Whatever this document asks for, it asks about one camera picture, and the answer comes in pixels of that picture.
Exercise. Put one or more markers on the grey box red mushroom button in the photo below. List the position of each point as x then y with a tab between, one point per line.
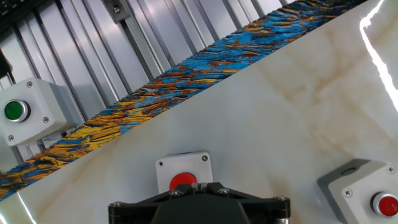
186	163

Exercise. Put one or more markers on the aluminium frame post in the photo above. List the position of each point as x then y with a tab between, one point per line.
116	9

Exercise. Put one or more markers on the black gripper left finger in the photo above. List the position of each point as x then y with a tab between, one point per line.
133	211

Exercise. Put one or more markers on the grey box green button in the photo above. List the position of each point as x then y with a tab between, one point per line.
40	105

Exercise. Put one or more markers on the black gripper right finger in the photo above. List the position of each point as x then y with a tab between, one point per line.
267	211

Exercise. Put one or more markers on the black keyboard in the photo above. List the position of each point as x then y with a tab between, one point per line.
12	6

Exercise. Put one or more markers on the marble pattern mat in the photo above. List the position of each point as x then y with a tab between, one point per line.
264	124

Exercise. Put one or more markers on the blue starry night cloth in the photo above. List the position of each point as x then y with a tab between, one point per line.
186	77

